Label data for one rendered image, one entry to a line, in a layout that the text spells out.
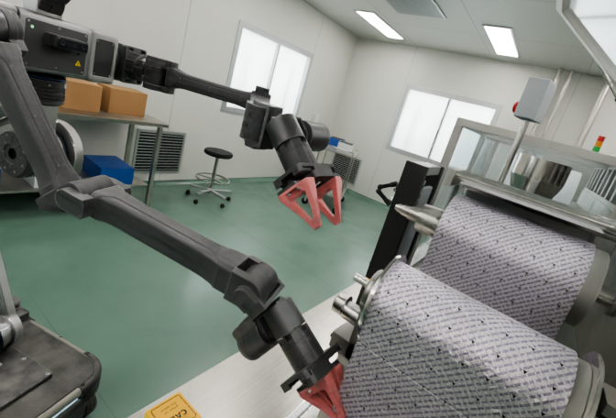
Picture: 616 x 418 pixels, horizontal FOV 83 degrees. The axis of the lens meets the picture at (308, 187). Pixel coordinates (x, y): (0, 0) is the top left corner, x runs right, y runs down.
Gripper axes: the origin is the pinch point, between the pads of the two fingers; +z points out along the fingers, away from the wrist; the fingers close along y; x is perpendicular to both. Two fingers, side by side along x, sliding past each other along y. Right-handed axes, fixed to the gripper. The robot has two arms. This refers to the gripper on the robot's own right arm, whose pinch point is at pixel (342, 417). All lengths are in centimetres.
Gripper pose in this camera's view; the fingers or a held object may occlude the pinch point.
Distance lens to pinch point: 64.5
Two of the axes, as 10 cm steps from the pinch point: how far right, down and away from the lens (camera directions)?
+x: 6.1, -6.4, -4.7
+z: 5.5, 7.7, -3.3
